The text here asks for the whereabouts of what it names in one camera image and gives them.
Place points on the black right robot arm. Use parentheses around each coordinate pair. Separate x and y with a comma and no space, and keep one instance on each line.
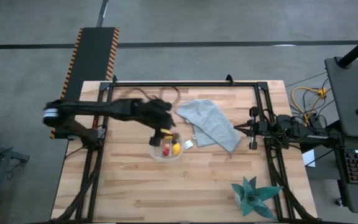
(306,133)

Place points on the black caster wheel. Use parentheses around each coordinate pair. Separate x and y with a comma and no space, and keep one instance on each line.
(339,202)

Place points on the clear plastic tupperware container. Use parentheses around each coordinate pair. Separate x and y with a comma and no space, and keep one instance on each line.
(158,156)

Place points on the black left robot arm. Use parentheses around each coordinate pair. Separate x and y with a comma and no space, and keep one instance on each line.
(104,108)

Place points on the grey waffle dish towel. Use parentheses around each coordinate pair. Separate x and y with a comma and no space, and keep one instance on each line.
(210,121)

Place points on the grey workstation desk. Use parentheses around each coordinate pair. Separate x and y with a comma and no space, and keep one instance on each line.
(350,99)

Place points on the white plant pot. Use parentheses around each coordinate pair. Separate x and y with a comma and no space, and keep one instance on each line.
(237,199)

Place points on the black pole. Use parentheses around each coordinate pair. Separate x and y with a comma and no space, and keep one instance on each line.
(357,49)

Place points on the yellow lemon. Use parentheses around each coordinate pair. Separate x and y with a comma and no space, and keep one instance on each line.
(167,132)
(176,149)

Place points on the white paper sheet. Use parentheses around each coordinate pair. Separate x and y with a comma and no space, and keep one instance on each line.
(309,158)

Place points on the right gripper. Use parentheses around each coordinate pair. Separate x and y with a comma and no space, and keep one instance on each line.
(254,129)

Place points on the teal artificial plant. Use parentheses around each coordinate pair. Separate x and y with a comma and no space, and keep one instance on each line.
(253,199)

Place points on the small white block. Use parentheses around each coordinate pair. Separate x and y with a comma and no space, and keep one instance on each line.
(188,144)

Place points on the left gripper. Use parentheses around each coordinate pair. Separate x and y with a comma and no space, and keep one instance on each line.
(162,116)

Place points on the black hazard-striped floor mat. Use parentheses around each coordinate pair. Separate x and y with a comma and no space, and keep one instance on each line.
(92,56)

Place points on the grey keyboard shelf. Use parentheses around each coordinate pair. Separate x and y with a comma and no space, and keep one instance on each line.
(356,196)

